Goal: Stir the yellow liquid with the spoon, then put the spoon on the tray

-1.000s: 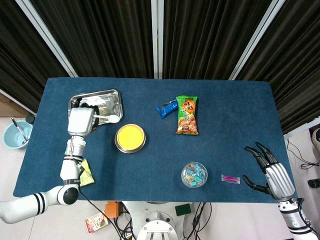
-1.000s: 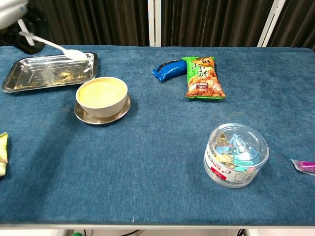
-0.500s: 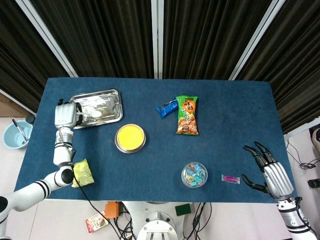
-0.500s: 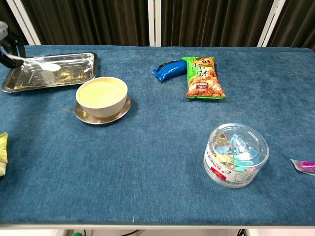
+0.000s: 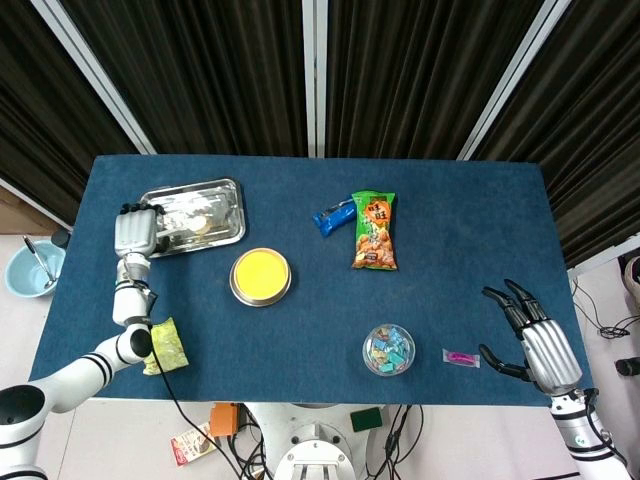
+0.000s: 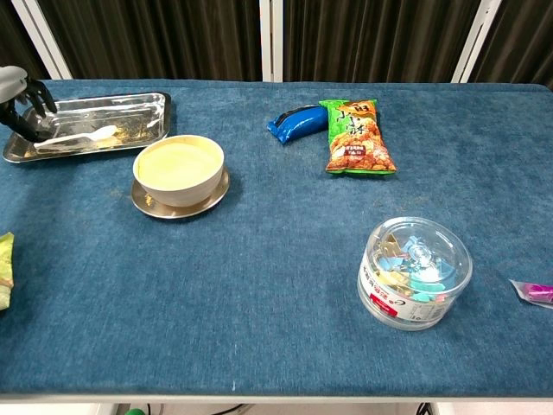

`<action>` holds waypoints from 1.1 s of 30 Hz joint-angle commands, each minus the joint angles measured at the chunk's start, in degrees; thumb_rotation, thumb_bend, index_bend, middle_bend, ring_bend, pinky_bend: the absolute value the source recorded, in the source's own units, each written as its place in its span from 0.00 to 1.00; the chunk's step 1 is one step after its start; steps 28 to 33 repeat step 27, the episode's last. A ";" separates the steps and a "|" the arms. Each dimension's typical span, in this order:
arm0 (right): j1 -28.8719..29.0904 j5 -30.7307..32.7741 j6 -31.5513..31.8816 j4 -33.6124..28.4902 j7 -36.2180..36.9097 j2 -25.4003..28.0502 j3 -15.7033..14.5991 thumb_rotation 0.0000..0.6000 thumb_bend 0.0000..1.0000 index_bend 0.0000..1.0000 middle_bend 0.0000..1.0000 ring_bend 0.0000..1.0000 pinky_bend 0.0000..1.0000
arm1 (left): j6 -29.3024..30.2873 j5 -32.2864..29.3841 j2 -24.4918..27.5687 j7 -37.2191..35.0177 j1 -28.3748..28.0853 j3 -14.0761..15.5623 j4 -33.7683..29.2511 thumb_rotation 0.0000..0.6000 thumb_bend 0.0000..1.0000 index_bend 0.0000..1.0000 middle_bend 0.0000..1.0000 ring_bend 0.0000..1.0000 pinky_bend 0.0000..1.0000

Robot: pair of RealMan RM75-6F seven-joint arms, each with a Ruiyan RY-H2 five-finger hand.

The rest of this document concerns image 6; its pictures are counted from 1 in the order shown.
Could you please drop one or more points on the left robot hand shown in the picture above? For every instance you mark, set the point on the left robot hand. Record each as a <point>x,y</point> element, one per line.
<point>10,84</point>

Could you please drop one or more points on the white plastic spoon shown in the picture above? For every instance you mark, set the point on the white plastic spoon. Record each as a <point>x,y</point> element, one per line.
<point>97,134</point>

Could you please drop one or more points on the rectangular steel tray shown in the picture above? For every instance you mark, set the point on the rectangular steel tray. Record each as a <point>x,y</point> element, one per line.
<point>108,112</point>

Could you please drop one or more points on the bowl with yellow filling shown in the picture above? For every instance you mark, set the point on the bowl with yellow filling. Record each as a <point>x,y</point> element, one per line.
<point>181,181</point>

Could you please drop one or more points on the dark pleated curtain panel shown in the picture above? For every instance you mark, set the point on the dark pleated curtain panel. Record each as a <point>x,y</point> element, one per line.
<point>371,39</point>
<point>164,39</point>
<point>13,34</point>
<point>523,39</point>

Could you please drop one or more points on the crumpled yellow-green snack bag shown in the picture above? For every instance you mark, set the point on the crumpled yellow-green snack bag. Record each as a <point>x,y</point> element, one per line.
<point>5,272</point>

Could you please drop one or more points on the round metal saucer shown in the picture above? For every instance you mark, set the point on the round metal saucer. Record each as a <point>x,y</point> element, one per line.
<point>173,212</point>

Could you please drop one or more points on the blue snack packet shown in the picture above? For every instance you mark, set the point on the blue snack packet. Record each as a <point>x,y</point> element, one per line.
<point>298,123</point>

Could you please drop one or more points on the blue table cloth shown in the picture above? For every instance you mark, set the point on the blue table cloth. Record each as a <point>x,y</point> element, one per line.
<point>259,281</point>

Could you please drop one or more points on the green snack bag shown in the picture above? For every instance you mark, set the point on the green snack bag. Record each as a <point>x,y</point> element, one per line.
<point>356,138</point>

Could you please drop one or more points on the green rounded object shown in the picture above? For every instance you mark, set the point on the green rounded object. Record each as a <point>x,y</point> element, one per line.
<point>135,411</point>

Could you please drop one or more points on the clear round clip container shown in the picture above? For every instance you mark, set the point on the clear round clip container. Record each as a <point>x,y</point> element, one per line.
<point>410,276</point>

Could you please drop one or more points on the pink item in clear wrapper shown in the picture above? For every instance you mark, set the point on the pink item in clear wrapper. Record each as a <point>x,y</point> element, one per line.
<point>538,293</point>

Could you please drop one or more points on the white frame post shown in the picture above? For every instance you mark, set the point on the white frame post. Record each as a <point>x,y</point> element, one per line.
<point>271,39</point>
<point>43,39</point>
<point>475,39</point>

